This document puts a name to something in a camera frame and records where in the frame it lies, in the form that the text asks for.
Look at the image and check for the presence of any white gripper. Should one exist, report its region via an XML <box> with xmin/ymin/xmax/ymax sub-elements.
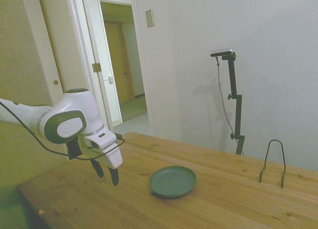
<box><xmin>84</xmin><ymin>129</ymin><xmax>124</xmax><ymax>187</ymax></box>

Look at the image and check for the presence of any round teal plate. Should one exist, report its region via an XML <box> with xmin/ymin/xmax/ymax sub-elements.
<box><xmin>148</xmin><ymin>165</ymin><xmax>197</xmax><ymax>200</ymax></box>

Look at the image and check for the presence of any brown hallway door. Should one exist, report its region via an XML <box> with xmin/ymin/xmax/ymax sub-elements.
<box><xmin>103</xmin><ymin>20</ymin><xmax>136</xmax><ymax>103</ymax></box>

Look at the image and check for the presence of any cream open door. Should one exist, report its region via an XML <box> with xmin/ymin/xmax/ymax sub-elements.
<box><xmin>37</xmin><ymin>0</ymin><xmax>88</xmax><ymax>108</ymax></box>

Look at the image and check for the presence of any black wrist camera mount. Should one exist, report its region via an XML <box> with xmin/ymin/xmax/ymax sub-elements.
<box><xmin>66</xmin><ymin>137</ymin><xmax>83</xmax><ymax>160</ymax></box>

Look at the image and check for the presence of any white door frame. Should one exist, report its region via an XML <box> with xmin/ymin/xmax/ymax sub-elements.
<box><xmin>66</xmin><ymin>0</ymin><xmax>156</xmax><ymax>138</ymax></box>

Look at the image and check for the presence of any black camera stand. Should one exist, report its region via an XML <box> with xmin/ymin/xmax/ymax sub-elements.
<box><xmin>221</xmin><ymin>53</ymin><xmax>246</xmax><ymax>155</ymax></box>

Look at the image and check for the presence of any beige wall switch plate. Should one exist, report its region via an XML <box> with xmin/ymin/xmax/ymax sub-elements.
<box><xmin>145</xmin><ymin>9</ymin><xmax>155</xmax><ymax>28</ymax></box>

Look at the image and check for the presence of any grey exterior camera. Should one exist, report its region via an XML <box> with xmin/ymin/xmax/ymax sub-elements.
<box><xmin>210</xmin><ymin>48</ymin><xmax>235</xmax><ymax>58</ymax></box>

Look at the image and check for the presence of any black wire plate stand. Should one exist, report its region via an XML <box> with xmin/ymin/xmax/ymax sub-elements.
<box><xmin>259</xmin><ymin>139</ymin><xmax>287</xmax><ymax>189</ymax></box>

